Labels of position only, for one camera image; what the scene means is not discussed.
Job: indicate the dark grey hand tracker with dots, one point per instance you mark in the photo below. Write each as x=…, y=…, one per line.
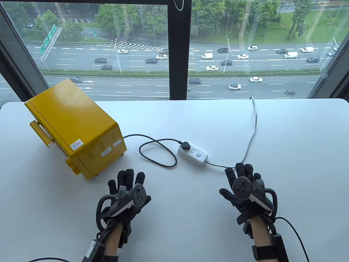
x=137, y=195
x=241, y=187

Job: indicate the person's right hand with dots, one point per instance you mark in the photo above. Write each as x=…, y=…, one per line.
x=247, y=170

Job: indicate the person's right forearm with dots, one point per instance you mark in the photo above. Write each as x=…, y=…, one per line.
x=260, y=232

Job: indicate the person's left forearm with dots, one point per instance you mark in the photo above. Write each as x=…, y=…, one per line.
x=113, y=240

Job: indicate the white power strip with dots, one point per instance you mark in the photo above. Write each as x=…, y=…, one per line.
x=200, y=158

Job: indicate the yellow oven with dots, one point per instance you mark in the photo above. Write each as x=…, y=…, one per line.
x=76, y=120

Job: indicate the dark slanted window frame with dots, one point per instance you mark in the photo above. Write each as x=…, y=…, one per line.
x=332, y=71
x=19, y=68

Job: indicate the person's left hand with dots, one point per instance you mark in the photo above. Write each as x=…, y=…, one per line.
x=128, y=177

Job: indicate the black window mullion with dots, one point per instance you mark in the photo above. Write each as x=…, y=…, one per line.
x=179, y=54

